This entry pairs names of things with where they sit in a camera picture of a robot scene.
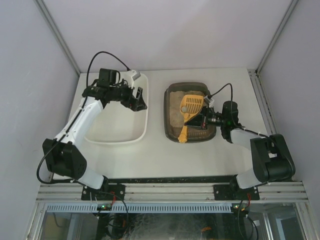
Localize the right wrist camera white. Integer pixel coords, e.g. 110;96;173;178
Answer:
203;95;215;108

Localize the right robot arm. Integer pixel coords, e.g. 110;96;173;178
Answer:
184;100;296;192

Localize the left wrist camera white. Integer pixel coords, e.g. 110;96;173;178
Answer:
120;70;141;88

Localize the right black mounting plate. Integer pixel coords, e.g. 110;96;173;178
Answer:
213;176;260;201

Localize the aluminium frame rail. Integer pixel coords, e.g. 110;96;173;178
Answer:
36;182;308;203

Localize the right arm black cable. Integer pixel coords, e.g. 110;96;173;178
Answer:
208;83;235;103

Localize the white plastic tray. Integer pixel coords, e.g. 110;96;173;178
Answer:
85;73;149;145

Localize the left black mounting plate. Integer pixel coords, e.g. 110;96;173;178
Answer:
81;180;126;201

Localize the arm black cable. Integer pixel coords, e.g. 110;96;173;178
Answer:
36;51;131;185
208;83;235;103

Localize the grey slotted cable duct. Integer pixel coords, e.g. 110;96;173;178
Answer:
46;202;233;214

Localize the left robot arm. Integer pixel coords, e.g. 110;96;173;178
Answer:
40;68;149;192

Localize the dark grey litter box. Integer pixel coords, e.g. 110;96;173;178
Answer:
163;80;217;143

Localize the black mounting plate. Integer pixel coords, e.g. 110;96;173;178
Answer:
81;180;126;201
213;176;260;201

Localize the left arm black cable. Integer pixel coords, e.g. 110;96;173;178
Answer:
36;51;131;185

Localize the grey litter clump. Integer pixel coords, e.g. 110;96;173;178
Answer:
181;106;188;113

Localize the yellow litter scoop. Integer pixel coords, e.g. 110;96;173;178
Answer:
178;94;204;144

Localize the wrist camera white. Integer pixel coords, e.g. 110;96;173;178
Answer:
120;70;141;88
203;95;215;108

